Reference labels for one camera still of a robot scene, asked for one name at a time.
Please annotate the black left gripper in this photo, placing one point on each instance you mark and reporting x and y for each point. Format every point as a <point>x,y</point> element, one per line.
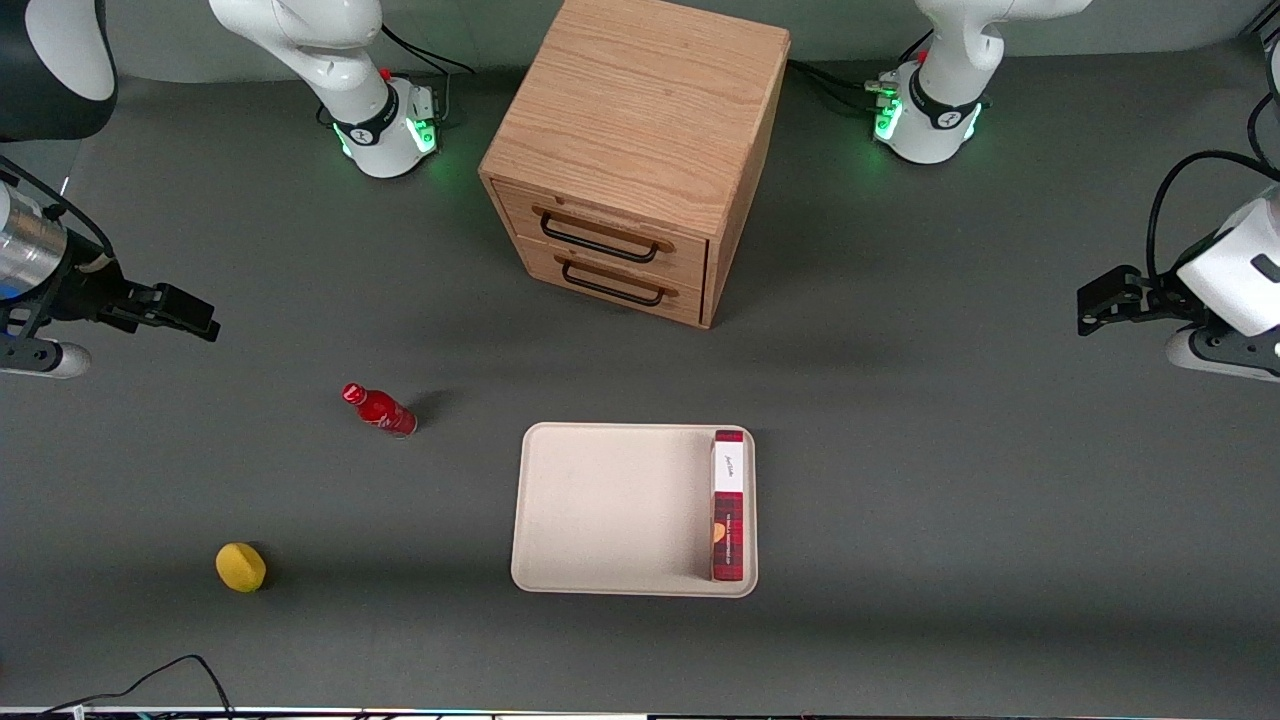
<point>1148,297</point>

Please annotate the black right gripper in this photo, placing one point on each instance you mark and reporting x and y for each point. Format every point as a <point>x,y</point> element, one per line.
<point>92,297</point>

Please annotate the red coke bottle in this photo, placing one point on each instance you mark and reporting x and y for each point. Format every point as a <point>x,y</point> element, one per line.
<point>382,411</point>

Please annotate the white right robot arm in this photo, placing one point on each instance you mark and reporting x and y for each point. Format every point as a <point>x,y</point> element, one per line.
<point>340,60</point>

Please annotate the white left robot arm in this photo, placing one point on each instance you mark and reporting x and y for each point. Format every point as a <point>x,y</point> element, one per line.
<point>950,60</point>

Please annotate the beige rectangular tray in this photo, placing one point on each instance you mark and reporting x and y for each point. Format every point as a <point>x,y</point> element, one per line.
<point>610,510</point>

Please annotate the yellow lemon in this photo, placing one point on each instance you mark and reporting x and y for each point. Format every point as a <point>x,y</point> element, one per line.
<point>241,567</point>

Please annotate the red tartan shortbread box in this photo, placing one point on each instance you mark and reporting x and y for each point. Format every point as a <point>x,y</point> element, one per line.
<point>728,505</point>

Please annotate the wooden two-drawer cabinet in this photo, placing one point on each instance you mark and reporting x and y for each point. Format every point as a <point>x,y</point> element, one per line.
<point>640,110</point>

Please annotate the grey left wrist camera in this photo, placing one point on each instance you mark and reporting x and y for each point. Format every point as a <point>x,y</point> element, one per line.
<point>1215,355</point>

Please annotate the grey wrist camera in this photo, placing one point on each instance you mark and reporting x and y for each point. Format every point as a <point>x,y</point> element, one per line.
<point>1215,355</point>
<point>45,360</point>

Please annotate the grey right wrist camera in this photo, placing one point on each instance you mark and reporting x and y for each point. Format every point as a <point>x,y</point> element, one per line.
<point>45,360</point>

